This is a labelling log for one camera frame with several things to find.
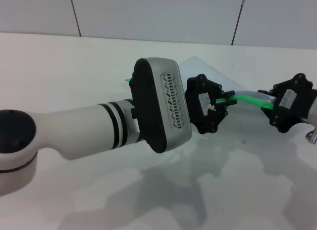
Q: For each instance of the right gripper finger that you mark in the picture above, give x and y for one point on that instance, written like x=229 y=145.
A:
x=280 y=122
x=302 y=81

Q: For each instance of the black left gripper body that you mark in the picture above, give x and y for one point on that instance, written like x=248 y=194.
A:
x=194 y=101

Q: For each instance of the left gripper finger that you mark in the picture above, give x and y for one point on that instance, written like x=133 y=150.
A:
x=218 y=118
x=213 y=86

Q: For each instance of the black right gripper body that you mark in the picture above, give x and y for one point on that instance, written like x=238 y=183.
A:
x=301 y=101

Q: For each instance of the clear green-zip document bag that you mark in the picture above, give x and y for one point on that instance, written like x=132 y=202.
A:
x=245 y=99

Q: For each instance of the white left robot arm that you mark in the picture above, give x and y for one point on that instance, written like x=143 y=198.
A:
x=74 y=131

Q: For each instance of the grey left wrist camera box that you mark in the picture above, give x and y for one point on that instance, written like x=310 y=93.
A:
x=158 y=104

